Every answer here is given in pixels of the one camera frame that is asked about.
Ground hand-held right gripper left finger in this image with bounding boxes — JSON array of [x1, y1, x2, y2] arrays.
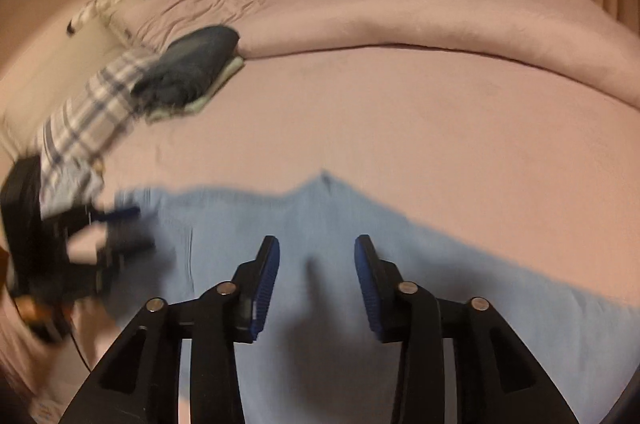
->
[[60, 235, 281, 424]]

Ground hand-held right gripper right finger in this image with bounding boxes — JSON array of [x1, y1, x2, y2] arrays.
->
[[354, 234, 581, 424]]

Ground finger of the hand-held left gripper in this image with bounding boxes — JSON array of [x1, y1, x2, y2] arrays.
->
[[97, 226, 157, 287], [90, 204, 145, 226]]

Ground light blue denim pants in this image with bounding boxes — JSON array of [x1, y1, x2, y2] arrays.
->
[[102, 171, 640, 424]]

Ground plaid pillow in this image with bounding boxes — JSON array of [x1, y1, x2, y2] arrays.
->
[[37, 49, 162, 217]]

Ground pale green folded cloth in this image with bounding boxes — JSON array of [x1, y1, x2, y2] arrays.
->
[[145, 55, 246, 125]]

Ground pink bed sheet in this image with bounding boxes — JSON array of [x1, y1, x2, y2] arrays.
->
[[0, 46, 640, 424]]

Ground dark folded jeans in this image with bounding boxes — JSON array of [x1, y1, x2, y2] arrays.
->
[[131, 25, 241, 111]]

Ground pink duvet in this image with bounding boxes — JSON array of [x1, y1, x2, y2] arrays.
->
[[107, 0, 640, 115]]

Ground black cable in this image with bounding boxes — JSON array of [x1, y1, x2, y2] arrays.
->
[[62, 304, 95, 374]]

